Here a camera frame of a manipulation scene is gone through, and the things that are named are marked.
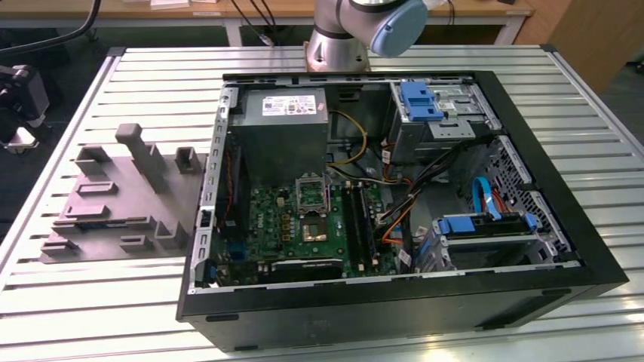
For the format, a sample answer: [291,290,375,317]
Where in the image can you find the silver CPU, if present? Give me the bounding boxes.
[3,126,43,151]

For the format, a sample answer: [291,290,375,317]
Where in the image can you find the CPU socket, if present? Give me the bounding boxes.
[299,215,333,244]

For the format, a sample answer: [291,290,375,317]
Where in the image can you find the grey parts rack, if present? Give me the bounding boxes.
[39,123,211,263]

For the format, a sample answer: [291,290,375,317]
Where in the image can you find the RAM stick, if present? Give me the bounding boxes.
[355,182,383,267]
[72,220,129,230]

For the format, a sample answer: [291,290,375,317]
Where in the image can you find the small white box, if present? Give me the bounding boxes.
[149,0,193,11]

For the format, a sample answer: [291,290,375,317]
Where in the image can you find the grey power supply unit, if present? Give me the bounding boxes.
[229,88,332,186]

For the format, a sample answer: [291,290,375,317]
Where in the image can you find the green motherboard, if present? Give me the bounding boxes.
[216,176,400,284]

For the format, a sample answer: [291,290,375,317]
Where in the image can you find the metal socket cover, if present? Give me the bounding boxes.
[293,174,332,219]

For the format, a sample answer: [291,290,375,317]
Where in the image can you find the black graphics card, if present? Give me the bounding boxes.
[256,257,347,284]

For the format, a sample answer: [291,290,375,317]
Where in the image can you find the black RAM slot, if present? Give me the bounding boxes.
[347,183,367,269]
[341,183,361,269]

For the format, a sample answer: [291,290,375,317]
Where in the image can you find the blue plastic drive carrier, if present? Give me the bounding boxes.
[399,80,445,123]

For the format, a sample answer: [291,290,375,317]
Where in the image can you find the grey metal drive cage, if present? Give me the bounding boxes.
[389,80,504,165]

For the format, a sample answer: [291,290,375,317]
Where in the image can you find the black PC case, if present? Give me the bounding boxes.
[175,69,631,354]

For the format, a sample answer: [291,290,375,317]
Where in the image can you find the hard disk in blue carrier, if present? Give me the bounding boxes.
[436,211,540,239]

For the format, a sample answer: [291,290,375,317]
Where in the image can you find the grey metal disk bay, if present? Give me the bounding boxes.
[420,211,580,273]

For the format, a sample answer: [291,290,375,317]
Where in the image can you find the brown wooden cabinet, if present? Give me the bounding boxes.
[515,0,644,95]

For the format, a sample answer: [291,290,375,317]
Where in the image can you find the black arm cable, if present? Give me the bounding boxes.
[0,0,103,56]

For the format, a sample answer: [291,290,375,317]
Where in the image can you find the yellow wire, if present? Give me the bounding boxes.
[325,109,369,166]

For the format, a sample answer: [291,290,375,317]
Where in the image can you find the orange wire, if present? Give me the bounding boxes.
[380,188,421,248]

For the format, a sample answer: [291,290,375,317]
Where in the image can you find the black cable bundle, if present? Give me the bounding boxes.
[376,134,499,224]

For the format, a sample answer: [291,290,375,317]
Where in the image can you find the wooden desk white frame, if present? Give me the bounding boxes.
[83,0,535,48]

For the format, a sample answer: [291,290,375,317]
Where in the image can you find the light blue flat cable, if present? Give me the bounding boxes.
[471,175,505,222]

